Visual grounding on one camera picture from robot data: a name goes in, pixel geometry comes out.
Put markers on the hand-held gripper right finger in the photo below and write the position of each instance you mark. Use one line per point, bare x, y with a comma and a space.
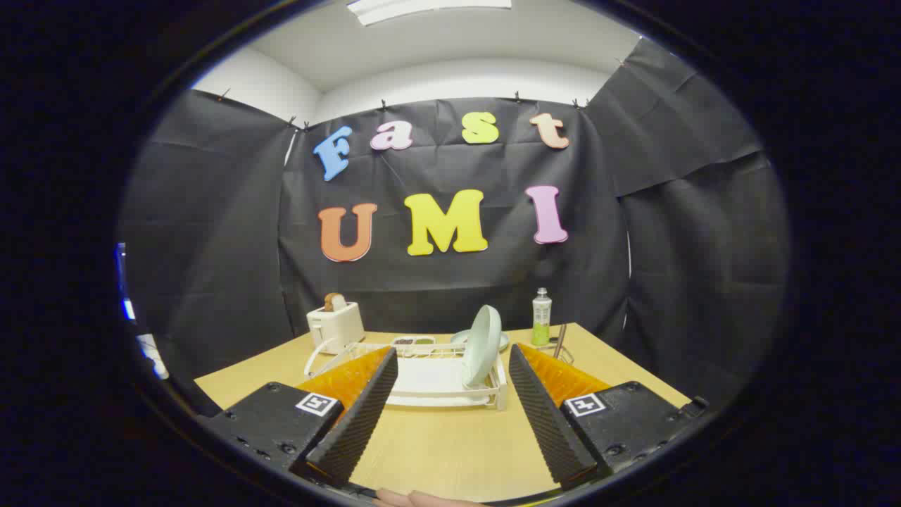
549, 422

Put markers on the green drink bottle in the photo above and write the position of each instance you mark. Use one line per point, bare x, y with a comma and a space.
541, 317

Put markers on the small white divided dish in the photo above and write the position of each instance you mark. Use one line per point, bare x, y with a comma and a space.
414, 341

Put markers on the ceiling light panel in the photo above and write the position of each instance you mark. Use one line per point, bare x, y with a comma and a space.
422, 8

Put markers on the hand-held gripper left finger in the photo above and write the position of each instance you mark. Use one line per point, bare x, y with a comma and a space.
359, 422

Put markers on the white toaster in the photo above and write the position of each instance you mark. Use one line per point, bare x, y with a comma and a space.
336, 325

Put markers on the brown bread slice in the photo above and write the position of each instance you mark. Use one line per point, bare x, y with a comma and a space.
332, 301

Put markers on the black backdrop cloth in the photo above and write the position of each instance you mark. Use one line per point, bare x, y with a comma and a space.
450, 282

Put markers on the white printed object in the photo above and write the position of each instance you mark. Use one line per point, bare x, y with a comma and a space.
151, 355

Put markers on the white drip tray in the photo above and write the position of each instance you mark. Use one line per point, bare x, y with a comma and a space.
429, 377

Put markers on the pale green plate with food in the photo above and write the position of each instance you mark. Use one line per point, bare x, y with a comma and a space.
457, 338

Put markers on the metal spoon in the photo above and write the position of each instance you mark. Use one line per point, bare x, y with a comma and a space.
559, 338

